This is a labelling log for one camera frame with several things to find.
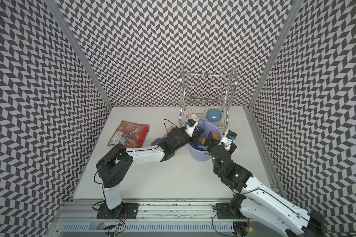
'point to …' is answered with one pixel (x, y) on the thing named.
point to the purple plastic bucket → (200, 151)
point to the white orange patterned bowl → (195, 117)
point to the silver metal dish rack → (206, 97)
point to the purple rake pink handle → (157, 141)
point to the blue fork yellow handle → (203, 134)
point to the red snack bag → (129, 135)
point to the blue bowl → (213, 115)
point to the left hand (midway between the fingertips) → (202, 130)
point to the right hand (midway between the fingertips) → (217, 138)
